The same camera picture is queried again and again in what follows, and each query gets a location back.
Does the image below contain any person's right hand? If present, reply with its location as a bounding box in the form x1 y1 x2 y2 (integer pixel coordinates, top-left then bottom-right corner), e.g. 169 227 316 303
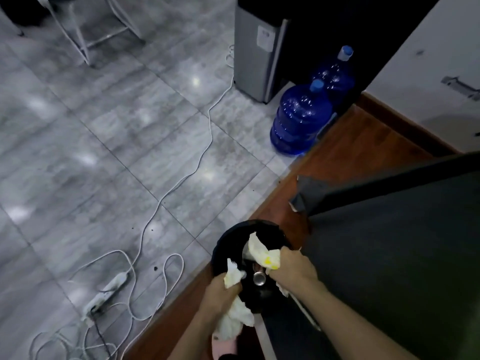
265 246 320 297

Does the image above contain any person's left hand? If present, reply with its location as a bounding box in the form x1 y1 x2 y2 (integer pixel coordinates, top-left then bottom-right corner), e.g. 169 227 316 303
200 271 247 327

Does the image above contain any person's right forearm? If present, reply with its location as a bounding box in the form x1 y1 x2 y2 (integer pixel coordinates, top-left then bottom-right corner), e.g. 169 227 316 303
299 280 417 360

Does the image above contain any person's left forearm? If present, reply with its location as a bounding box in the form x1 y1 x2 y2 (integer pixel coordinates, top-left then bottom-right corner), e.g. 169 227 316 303
166 314 222 360

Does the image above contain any pink slipper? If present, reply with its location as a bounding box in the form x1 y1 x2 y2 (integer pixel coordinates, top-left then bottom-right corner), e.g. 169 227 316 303
211 331 239 360

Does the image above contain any black waste bin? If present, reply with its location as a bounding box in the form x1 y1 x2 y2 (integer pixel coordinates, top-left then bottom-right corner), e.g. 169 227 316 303
210 219 301 316

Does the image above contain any white power strip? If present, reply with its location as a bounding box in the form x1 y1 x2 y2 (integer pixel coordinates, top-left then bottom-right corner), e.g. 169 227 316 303
80 272 128 321

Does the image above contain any blue water jug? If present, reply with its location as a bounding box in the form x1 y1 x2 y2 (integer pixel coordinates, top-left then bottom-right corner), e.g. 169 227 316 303
310 45 356 109
269 79 335 157

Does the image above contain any grey water dispenser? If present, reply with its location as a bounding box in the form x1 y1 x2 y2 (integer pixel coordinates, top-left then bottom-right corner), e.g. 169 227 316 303
233 5 290 105

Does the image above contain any black cabinet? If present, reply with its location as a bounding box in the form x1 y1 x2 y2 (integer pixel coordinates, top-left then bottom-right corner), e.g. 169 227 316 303
236 0 443 117

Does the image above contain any white metal stand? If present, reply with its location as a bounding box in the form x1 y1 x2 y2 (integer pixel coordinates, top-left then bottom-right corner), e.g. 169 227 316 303
33 0 145 68

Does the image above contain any black cable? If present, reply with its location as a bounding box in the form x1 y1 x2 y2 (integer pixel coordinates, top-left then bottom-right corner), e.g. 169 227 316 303
89 312 113 360

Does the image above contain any long white cable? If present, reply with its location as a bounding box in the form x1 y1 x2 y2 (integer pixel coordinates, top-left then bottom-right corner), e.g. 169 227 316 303
67 44 236 289

